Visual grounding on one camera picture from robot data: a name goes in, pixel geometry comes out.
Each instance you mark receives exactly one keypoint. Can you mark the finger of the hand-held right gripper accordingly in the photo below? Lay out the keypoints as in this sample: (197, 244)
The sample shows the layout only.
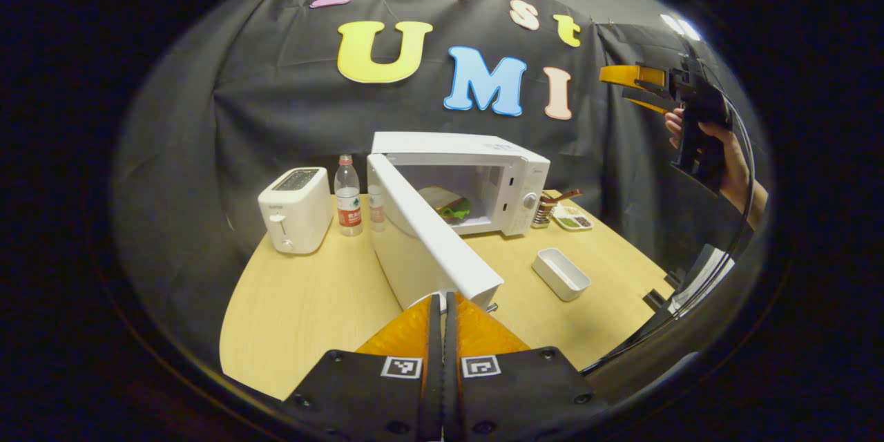
(646, 102)
(625, 74)

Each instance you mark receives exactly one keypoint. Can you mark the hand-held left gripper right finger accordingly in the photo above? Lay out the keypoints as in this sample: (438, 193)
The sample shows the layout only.
(452, 373)

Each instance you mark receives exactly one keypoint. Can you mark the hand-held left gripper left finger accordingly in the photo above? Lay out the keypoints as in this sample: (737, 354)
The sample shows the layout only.
(431, 373)

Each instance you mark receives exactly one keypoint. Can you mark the white microwave oven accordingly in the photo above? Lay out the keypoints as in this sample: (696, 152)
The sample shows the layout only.
(435, 248)

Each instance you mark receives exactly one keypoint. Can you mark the white bread slice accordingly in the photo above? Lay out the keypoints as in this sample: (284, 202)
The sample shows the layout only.
(436, 197)

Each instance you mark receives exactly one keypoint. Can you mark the small ceiling light panel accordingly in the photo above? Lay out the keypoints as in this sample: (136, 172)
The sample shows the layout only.
(680, 26)

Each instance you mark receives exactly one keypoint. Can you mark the brown wooden spoon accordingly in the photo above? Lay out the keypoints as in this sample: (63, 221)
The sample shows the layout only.
(565, 195)

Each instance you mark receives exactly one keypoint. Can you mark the white divided seasoning dish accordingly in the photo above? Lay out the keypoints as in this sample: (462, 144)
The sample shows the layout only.
(573, 219)

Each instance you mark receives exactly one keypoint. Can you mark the white rectangular tray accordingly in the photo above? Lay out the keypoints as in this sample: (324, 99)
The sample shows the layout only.
(561, 274)

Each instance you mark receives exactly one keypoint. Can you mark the black and white chair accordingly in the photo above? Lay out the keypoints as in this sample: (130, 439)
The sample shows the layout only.
(708, 276)

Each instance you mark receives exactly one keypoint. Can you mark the clear water bottle red label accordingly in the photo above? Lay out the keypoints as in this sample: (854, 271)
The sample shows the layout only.
(349, 204)

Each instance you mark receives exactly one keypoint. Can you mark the white toaster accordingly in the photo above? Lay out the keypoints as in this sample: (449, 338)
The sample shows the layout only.
(295, 210)

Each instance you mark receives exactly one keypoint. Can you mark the black backdrop cloth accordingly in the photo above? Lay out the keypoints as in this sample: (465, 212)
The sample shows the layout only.
(276, 97)

